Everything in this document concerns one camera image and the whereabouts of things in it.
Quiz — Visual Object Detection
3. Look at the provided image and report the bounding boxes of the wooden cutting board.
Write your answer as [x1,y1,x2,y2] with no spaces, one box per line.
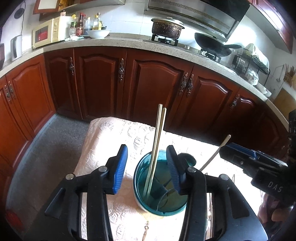
[273,88,296,121]

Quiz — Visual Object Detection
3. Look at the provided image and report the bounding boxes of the speckled cooking pot with lid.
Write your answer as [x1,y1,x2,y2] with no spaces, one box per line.
[151,17,185,40]

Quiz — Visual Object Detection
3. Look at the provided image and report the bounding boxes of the black wok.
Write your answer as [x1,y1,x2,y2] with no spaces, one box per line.
[194,33,242,57]

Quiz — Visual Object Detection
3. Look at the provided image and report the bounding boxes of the white bowl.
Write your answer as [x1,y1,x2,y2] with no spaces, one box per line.
[86,30,110,39]

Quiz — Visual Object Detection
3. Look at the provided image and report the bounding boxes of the floral bowl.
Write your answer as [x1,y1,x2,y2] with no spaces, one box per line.
[245,69,259,86]

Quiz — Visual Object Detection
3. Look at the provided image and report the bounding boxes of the silver kettle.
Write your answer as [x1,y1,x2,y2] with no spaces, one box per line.
[11,35,22,61]

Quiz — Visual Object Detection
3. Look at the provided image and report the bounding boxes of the right gloved hand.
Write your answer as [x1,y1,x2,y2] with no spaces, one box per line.
[257,193,293,231]

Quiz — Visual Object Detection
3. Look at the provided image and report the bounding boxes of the red sauce bottle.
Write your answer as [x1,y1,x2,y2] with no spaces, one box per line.
[76,13,84,36]

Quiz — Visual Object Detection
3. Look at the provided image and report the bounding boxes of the floral white utensil holder cup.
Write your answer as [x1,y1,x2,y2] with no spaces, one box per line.
[133,150,187,216]

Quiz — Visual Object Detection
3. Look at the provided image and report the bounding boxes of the upper wall cabinet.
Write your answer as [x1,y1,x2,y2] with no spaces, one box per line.
[33,0,126,20]

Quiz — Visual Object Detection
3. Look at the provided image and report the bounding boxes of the range hood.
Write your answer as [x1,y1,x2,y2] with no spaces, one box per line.
[145,0,250,42]

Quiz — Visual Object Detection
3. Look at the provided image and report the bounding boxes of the bamboo chopstick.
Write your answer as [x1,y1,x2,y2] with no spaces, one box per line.
[199,135,231,171]
[143,104,163,199]
[146,107,167,199]

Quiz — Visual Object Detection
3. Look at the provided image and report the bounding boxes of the quilted white table cover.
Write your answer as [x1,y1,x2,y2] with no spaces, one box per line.
[72,116,265,241]

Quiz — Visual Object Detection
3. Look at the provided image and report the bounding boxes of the gas stove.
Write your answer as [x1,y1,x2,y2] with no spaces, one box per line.
[144,34,221,63]

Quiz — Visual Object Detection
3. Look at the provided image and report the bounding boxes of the metal spoon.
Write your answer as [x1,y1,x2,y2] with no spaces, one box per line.
[178,153,197,167]

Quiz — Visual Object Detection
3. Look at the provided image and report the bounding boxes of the yellow oil bottle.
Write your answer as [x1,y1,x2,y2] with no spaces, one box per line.
[92,13,102,30]

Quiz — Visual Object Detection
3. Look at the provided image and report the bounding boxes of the black dish rack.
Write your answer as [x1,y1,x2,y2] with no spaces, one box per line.
[232,43,270,77]

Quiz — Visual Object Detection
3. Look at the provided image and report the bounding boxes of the cream microwave oven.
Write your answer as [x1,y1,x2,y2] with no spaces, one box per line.
[32,16,72,48]

